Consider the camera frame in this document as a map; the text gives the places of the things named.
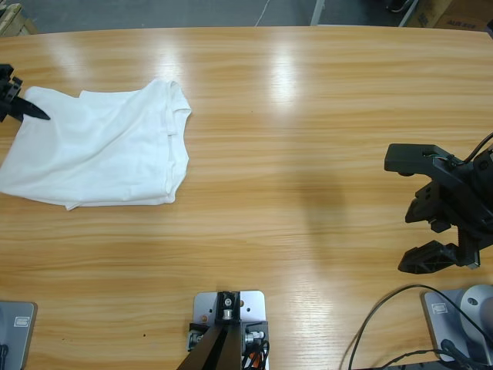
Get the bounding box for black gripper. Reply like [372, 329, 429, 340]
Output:
[397, 144, 493, 274]
[0, 64, 50, 123]

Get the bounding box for white T-shirt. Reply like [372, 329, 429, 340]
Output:
[0, 79, 193, 211]

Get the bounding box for wooden pallet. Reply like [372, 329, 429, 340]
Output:
[0, 2, 39, 38]

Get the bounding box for pale printed cardboard box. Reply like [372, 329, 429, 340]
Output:
[434, 9, 487, 31]

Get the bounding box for brown cardboard box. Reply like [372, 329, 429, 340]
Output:
[404, 0, 455, 29]

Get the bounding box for slanted metal bar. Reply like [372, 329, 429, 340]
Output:
[398, 0, 421, 27]

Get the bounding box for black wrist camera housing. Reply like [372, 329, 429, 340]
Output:
[384, 143, 478, 177]

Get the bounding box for grey base plate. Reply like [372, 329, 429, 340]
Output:
[0, 300, 39, 370]
[419, 288, 493, 364]

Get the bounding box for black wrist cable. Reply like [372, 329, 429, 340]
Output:
[464, 130, 493, 163]

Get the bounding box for thin braided black cable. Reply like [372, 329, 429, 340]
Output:
[379, 348, 450, 367]

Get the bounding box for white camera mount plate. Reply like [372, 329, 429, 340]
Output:
[192, 291, 270, 370]

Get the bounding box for orange and black cable bundle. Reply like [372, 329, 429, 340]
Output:
[240, 341, 273, 370]

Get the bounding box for white upright post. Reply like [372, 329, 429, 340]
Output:
[310, 0, 325, 26]

